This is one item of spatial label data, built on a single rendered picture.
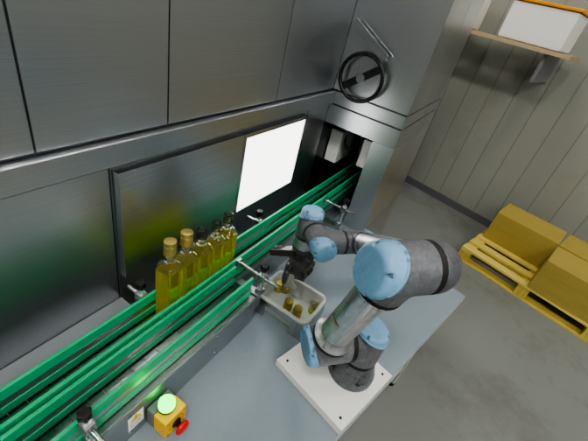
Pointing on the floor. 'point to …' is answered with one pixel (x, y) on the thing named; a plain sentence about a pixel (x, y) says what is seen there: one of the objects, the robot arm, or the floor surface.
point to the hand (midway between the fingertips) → (286, 283)
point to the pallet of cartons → (532, 259)
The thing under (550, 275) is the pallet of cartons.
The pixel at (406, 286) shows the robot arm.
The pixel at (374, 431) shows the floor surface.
